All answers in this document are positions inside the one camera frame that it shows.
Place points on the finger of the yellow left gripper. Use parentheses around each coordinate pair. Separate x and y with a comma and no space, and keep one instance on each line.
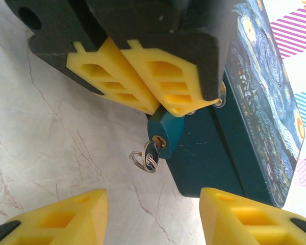
(114,76)
(153,79)

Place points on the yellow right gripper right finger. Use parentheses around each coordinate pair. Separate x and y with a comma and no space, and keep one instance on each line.
(219,219)

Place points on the starry night print tin box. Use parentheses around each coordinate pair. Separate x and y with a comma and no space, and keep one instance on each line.
(209,153)

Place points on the small blue padlock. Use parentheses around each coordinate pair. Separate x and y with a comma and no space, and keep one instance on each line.
(172,130)

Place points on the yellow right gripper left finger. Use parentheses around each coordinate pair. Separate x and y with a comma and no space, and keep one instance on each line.
(86,217)

